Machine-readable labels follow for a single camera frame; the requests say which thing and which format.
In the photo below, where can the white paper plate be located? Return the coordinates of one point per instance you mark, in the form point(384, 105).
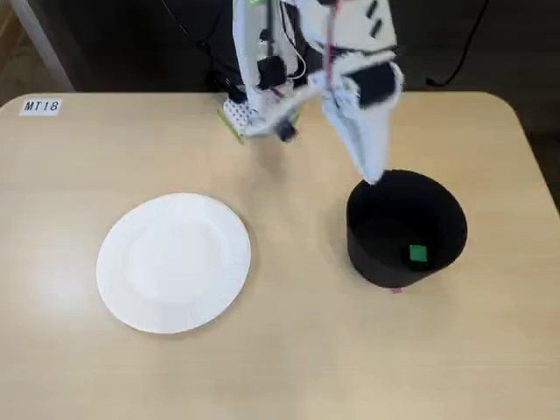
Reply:
point(170, 262)

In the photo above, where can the wooden panel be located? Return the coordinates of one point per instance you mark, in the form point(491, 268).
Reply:
point(9, 44)

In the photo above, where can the pink tape piece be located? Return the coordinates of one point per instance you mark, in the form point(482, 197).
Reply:
point(397, 290)

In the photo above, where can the green cube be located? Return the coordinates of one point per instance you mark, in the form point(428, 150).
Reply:
point(417, 254)

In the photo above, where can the black round pot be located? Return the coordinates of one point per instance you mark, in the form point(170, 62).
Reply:
point(385, 219)

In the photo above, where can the wrist camera on white mount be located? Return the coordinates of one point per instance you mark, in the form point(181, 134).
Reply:
point(289, 131)

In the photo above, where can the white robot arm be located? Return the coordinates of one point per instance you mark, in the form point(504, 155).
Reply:
point(247, 52)

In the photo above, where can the white metal post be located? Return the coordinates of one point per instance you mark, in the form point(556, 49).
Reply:
point(44, 48)

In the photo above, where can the white label MT18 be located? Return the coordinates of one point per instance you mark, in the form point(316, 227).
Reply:
point(40, 107)

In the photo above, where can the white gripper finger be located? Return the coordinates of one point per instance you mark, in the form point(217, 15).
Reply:
point(343, 127)
point(372, 140)

